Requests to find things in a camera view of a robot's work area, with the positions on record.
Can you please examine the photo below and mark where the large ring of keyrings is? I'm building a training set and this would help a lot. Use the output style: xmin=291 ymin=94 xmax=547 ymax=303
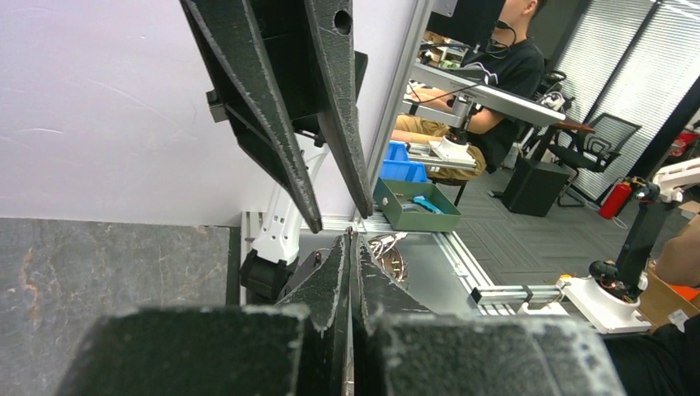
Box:
xmin=367 ymin=232 xmax=411 ymax=284

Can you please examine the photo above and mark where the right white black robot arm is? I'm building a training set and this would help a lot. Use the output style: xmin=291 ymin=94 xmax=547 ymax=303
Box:
xmin=181 ymin=1 xmax=373 ymax=299

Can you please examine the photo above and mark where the black office chair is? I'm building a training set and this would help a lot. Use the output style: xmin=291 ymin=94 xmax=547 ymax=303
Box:
xmin=548 ymin=113 xmax=641 ymax=207

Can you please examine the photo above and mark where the right aluminium frame post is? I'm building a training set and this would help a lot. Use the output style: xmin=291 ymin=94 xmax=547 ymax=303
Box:
xmin=353 ymin=0 xmax=436 ymax=191

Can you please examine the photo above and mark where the blue plastic bin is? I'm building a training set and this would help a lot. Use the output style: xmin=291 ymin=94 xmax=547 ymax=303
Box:
xmin=379 ymin=141 xmax=428 ymax=182

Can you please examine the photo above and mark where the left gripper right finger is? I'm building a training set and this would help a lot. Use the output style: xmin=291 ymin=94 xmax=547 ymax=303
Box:
xmin=349 ymin=234 xmax=624 ymax=395

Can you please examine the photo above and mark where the seated person in black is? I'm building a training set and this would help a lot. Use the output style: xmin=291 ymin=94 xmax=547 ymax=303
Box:
xmin=390 ymin=0 xmax=548 ymax=184

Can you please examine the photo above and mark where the green plastic bin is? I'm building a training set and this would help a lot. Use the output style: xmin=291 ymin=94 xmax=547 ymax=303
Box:
xmin=374 ymin=178 xmax=462 ymax=233

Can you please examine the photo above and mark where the operator in black t-shirt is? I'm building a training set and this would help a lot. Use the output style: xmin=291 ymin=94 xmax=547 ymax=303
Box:
xmin=604 ymin=226 xmax=699 ymax=395

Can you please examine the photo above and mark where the red fire extinguisher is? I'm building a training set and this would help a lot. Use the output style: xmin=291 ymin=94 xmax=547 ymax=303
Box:
xmin=598 ymin=178 xmax=632 ymax=219

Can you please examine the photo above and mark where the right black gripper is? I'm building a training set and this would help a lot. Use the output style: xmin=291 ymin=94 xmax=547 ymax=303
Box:
xmin=181 ymin=1 xmax=373 ymax=233

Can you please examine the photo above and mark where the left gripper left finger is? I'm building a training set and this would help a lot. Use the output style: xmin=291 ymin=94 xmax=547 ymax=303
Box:
xmin=57 ymin=232 xmax=352 ymax=395

